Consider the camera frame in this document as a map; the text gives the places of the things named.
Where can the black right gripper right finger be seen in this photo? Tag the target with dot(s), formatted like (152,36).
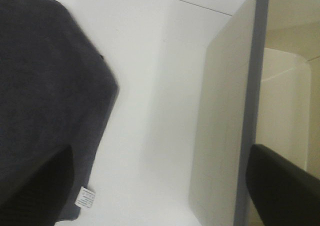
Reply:
(282,193)

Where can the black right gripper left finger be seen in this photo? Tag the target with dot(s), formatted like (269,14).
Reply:
(40,200)

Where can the dark navy towel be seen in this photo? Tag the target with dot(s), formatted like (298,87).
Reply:
(56,90)

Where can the beige bin grey rim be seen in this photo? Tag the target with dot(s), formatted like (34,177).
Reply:
(261,86)

